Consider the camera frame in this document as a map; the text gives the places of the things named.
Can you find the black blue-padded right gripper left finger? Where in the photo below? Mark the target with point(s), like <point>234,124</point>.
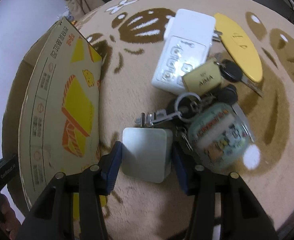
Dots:
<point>51,217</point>

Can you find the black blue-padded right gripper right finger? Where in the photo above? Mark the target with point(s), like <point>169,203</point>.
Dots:
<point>224,207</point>

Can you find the small white charger cube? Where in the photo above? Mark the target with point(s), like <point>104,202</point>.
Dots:
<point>146,152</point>

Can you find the brown cardboard box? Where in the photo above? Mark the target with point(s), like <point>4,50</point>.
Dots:
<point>51,119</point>

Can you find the yellowish AIMA key fob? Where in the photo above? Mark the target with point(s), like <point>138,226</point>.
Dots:
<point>204,78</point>

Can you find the black car key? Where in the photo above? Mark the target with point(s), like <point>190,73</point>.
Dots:
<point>233,73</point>

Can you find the white small remote control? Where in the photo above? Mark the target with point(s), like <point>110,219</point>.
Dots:
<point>179,57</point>

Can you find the green cartoon earbud case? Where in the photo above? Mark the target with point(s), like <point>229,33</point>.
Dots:
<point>219,137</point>

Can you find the large white power adapter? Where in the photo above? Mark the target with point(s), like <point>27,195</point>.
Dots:
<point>193,25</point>

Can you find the yellow oval flat lid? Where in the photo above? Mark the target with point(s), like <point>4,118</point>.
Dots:
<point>240,47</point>

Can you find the beige brown patterned round rug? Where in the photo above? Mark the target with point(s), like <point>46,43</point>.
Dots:
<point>128,34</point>

